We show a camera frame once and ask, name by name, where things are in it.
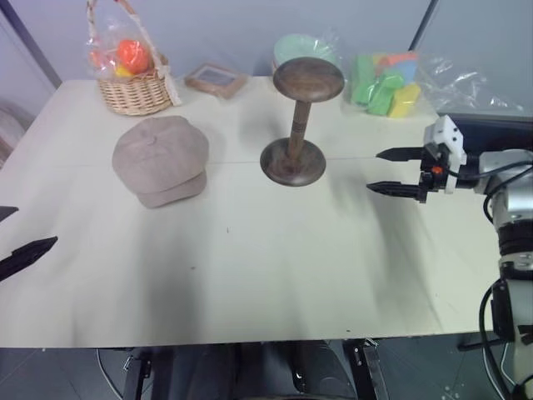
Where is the clear plastic bag of blocks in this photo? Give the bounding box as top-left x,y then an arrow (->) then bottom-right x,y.
343,49 -> 526,121

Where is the orange toy fruit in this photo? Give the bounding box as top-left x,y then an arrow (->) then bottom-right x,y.
116,38 -> 152,74

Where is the black metal table leg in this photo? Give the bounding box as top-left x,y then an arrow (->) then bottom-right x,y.
352,337 -> 385,400
121,345 -> 154,400

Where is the blue foam block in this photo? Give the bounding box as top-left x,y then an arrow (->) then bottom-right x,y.
397,61 -> 420,85

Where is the large green foam block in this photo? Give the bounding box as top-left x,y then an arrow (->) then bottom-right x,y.
349,53 -> 378,106

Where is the yellow foam block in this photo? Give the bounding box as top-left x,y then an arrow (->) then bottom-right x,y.
386,82 -> 421,120

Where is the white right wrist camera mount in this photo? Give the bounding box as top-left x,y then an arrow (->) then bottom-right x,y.
423,115 -> 468,195

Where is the beige newsboy cap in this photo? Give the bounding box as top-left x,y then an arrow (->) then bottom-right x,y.
112,116 -> 210,209

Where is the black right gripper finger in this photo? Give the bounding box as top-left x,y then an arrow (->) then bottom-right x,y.
375,146 -> 425,163
366,180 -> 421,201

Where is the clear plastic bag of toy fruit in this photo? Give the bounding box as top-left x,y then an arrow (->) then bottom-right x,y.
86,7 -> 158,80

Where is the clear plastic bag around bowl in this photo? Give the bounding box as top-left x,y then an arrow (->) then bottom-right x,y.
271,26 -> 346,81

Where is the orange foam block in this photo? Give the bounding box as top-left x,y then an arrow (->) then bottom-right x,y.
385,51 -> 419,67

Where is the dark wooden hat stand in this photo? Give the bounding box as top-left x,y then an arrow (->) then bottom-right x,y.
259,57 -> 346,188

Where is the wicker basket with handle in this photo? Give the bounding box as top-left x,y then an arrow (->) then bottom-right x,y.
85,0 -> 183,117

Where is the brown square picture frame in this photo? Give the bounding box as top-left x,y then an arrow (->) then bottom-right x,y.
183,62 -> 250,100

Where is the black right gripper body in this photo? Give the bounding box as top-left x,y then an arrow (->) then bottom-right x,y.
416,142 -> 451,206

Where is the mint green bowl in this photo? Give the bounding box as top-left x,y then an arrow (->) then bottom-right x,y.
272,34 -> 341,73

